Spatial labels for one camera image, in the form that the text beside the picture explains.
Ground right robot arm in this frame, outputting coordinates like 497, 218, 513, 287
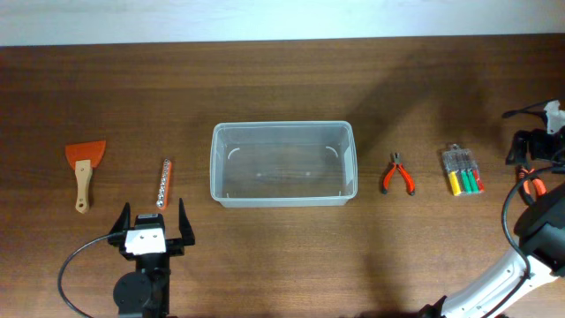
416, 97, 564, 318

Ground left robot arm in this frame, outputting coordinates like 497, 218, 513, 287
108, 201, 195, 317

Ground orange-black long nose pliers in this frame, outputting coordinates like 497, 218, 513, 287
516, 164, 547, 206

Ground precision screwdriver set case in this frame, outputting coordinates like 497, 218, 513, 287
441, 144, 485, 197

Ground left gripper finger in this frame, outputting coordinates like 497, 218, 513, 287
109, 202, 131, 234
178, 198, 195, 240

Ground small red-handled pliers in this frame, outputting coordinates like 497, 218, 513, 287
381, 152, 417, 197

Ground clear plastic container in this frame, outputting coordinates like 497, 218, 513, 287
209, 120, 358, 208

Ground orange socket bit rail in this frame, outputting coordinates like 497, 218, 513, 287
155, 158, 172, 210

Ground orange scraper wooden handle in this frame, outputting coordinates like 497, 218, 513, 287
64, 140, 106, 214

